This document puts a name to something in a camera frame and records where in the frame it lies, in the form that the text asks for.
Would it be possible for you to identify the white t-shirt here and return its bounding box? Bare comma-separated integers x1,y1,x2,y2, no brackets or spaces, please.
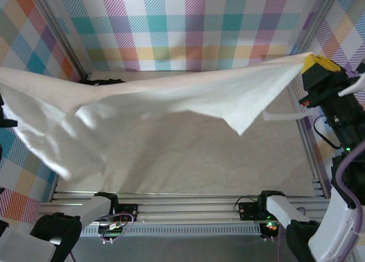
0,52,310,181

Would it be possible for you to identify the black controller with lit LED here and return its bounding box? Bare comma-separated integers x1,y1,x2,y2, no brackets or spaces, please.
261,221,282,239

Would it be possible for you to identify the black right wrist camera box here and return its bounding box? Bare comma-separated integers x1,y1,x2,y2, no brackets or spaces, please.
338,61,365,97

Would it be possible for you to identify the grey slotted cable duct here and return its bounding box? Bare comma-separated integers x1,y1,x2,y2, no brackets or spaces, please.
82,226,262,238

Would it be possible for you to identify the black folded t-shirt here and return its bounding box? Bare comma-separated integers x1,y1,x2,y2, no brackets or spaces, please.
82,77,125,88

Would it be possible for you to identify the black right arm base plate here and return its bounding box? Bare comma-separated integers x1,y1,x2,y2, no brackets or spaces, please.
238,200,270,222

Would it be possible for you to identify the aluminium frame post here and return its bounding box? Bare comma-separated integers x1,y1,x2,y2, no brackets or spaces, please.
28,0,92,82
290,0,342,57

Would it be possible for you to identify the white perforated plastic basket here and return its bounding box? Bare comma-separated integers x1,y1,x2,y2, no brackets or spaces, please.
261,81,308,122

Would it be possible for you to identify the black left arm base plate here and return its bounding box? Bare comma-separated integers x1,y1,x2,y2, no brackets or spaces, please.
113,203,139,222

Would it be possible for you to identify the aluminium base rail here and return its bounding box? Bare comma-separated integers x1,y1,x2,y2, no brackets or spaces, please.
36,190,333,226

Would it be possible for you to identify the green circuit board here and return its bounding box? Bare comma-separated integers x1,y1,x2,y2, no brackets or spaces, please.
98,220,128,238

